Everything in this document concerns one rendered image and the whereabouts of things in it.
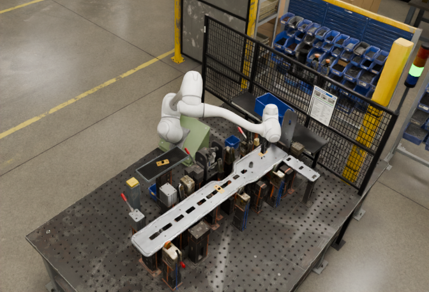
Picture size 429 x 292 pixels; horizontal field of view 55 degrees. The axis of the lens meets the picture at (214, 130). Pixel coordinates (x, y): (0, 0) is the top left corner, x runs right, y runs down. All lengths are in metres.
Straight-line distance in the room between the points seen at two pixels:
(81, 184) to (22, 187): 0.57
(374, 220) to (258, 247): 1.69
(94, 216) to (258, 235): 1.21
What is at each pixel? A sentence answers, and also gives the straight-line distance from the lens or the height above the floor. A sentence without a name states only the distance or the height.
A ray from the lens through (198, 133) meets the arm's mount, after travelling 3.48.
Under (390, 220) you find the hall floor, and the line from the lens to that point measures 4.52.
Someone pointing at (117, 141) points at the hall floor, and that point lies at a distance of 4.80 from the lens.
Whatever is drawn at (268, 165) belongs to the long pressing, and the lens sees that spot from 3.18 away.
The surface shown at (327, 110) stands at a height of 1.29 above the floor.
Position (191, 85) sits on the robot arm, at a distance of 2.83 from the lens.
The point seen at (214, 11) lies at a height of 0.98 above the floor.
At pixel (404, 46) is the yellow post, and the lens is 2.91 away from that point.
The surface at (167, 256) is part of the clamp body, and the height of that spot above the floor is 1.04.
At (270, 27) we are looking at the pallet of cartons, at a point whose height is 0.44.
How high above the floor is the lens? 3.23
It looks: 41 degrees down
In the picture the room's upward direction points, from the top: 5 degrees clockwise
